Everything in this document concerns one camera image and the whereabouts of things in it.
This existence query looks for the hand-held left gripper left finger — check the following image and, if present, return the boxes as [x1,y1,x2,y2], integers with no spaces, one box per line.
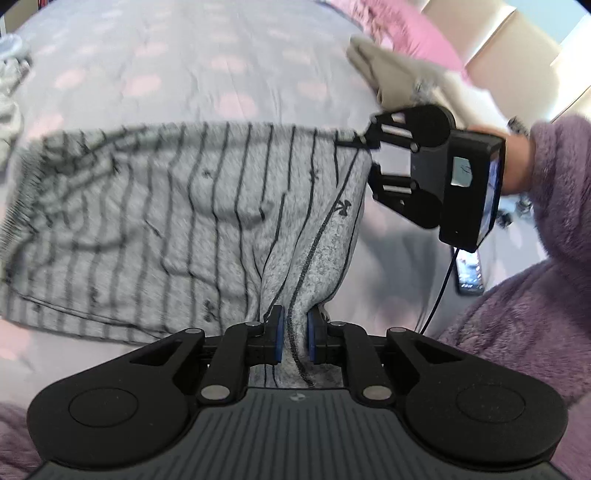
[129,305,285,407]

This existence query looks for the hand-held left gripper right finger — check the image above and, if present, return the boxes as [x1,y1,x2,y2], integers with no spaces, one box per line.
[307,307,462,407]

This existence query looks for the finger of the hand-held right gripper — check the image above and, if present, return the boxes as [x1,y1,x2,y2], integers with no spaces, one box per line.
[335,110,419,151]
[368,162,417,208]

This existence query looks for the grey striped pyjama pants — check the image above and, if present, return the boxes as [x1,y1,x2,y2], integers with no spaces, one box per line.
[0,121,375,391]

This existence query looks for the person's right forearm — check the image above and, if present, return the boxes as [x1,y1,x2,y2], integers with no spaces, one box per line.
[529,115,591,278]

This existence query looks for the person's right hand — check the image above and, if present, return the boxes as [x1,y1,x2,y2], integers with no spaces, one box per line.
[471,124,537,197]

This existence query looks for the taupe fleece blanket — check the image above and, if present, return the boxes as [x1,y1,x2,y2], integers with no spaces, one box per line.
[346,36,444,109]

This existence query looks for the black smartphone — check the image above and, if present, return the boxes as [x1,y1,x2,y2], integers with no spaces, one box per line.
[456,251,485,296]

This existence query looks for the plain pink pillow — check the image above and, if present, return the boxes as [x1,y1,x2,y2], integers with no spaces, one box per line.
[330,0,467,75]

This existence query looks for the beige padded headboard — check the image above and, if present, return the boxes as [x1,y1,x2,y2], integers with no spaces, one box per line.
[422,0,591,123]

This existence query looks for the person's purple fleece robe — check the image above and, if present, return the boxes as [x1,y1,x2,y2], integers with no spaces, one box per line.
[0,258,591,480]

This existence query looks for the bed with pink-dotted grey sheet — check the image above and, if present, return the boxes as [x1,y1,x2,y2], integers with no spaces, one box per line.
[0,0,546,416]

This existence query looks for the light grey hoodie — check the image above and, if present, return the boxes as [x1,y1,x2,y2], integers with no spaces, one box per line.
[0,34,33,169]

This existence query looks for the black cable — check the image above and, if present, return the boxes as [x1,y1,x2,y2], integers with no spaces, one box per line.
[419,247,462,334]

